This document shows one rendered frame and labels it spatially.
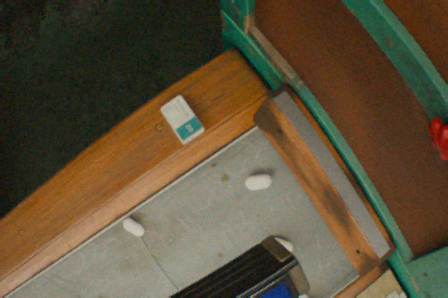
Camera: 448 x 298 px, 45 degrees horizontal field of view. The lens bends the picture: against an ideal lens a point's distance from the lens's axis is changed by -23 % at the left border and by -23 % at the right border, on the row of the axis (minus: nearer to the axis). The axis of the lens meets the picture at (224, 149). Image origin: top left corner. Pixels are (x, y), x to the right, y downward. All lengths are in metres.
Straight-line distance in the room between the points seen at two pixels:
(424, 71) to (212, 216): 0.56
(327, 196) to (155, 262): 0.27
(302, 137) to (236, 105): 0.15
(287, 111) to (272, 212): 0.17
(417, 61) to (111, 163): 0.61
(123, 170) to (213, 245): 0.17
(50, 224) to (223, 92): 0.35
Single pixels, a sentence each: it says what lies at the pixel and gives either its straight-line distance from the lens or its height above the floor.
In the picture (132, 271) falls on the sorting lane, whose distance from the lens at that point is 0.98.
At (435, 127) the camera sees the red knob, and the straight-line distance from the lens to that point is 0.51.
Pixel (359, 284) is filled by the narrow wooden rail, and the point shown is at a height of 0.76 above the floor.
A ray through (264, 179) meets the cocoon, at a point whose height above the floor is 0.76.
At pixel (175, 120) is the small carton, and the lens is 0.97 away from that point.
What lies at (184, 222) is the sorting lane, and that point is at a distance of 0.98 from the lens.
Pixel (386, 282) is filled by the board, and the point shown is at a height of 0.78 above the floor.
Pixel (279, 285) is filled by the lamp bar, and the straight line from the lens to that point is 0.61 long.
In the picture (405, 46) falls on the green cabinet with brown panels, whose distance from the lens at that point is 0.51.
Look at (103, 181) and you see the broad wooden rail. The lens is 0.98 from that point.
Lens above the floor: 1.71
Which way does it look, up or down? 75 degrees down
